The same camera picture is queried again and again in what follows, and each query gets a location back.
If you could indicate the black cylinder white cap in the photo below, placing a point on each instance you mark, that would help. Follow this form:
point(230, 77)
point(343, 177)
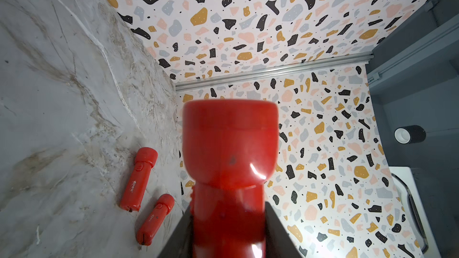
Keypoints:
point(410, 134)

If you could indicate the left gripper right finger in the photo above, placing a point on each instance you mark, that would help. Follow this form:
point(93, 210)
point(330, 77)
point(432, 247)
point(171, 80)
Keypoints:
point(278, 243)

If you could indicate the red flashlight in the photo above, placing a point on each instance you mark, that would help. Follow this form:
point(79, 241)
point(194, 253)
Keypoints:
point(230, 151)
point(145, 160)
point(150, 227)

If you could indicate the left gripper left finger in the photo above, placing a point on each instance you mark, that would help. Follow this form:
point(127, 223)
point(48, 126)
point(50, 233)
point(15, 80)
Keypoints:
point(180, 244)

